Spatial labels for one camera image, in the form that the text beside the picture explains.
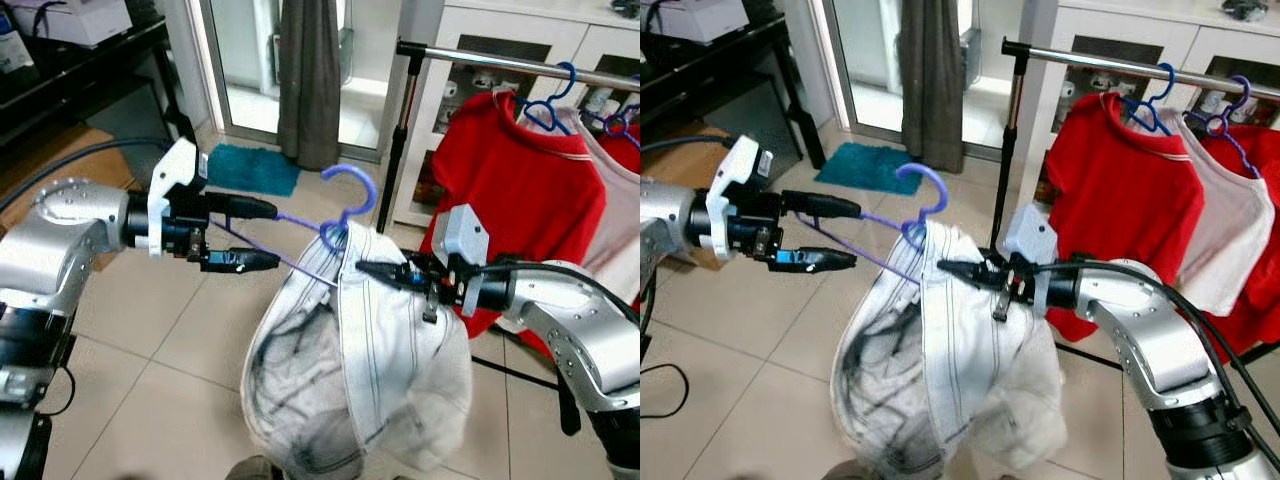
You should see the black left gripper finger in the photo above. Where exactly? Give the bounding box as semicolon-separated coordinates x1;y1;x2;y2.
781;190;864;220
204;192;280;221
769;247;860;273
199;248;283;273

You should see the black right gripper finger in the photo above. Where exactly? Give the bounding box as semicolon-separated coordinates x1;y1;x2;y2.
936;260;997;289
354;260;417;290

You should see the white stained garment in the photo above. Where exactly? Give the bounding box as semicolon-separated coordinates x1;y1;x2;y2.
830;222;1070;480
240;222;474;480

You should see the purple plastic hanger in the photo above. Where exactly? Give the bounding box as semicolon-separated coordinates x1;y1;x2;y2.
210;163;379;291
1204;75;1264;181
585;100;641;143
795;163;950;287

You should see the blue plastic hanger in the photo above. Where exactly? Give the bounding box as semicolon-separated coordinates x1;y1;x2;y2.
1119;62;1180;137
516;62;582;137

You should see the teal floor mat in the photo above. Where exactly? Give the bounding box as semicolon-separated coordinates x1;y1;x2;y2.
814;141;902;197
205;143;302;199

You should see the brown cardboard box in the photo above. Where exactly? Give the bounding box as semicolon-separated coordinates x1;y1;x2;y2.
0;124;133;273
640;124;737;273

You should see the red t-shirt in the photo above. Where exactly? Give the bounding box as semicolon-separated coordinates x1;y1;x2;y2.
1198;123;1280;363
420;92;609;343
598;120;641;173
1040;92;1207;343

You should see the beige shirt with pink trim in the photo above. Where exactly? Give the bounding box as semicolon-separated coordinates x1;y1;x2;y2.
558;105;641;303
1170;108;1277;317

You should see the grey curtain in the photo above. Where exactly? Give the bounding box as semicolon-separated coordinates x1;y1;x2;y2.
900;0;967;174
277;0;344;172

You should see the black desk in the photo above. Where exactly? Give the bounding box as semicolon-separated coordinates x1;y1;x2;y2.
0;14;198;153
640;10;827;173

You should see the white box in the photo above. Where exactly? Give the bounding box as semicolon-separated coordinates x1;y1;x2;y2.
4;0;134;50
644;0;737;45

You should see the metal clothes rack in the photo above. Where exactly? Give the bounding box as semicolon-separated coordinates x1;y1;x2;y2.
378;38;641;436
989;38;1280;367

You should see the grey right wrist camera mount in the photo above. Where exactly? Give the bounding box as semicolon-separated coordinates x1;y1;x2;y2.
1004;204;1063;303
431;204;492;301

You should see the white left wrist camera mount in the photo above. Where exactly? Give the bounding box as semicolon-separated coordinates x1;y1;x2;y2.
704;134;774;252
147;137;209;257

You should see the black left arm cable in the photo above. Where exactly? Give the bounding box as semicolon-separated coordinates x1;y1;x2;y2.
640;134;733;159
0;136;173;217

